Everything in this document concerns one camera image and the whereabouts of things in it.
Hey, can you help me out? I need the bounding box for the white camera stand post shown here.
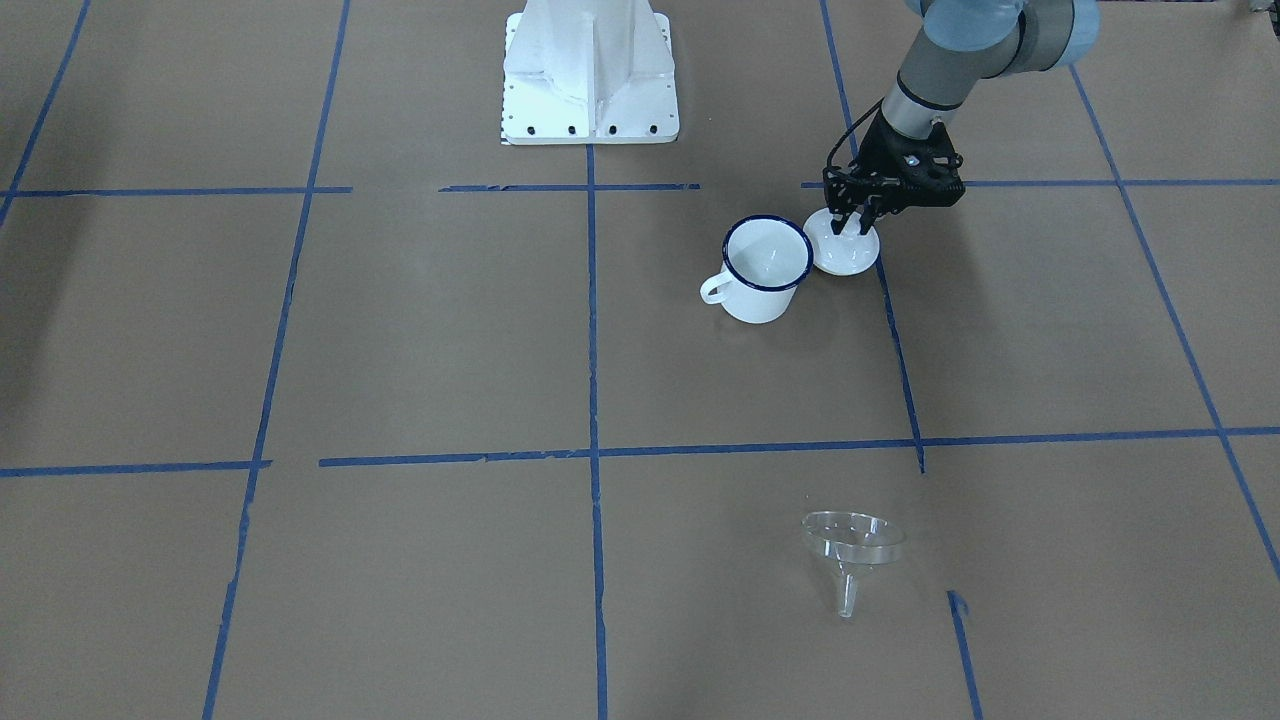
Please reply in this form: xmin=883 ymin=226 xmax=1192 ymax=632
xmin=500 ymin=1 xmax=681 ymax=146

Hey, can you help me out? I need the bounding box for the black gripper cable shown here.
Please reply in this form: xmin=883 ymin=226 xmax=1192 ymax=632
xmin=826 ymin=97 xmax=887 ymax=173

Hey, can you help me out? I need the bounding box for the clear glass funnel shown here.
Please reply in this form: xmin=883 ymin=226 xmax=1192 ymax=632
xmin=801 ymin=510 xmax=908 ymax=619

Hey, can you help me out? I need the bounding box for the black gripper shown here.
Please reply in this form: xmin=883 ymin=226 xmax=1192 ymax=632
xmin=826 ymin=108 xmax=936 ymax=236

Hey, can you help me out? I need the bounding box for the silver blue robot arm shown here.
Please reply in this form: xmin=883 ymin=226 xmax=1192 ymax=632
xmin=822 ymin=1 xmax=1101 ymax=234

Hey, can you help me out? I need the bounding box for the white mug lid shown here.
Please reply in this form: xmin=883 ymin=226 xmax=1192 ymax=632
xmin=803 ymin=208 xmax=881 ymax=277

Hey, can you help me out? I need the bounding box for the white enamel mug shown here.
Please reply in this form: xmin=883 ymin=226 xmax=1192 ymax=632
xmin=699 ymin=214 xmax=814 ymax=325

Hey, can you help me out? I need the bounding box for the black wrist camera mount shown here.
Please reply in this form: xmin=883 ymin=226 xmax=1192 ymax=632
xmin=823 ymin=151 xmax=966 ymax=211

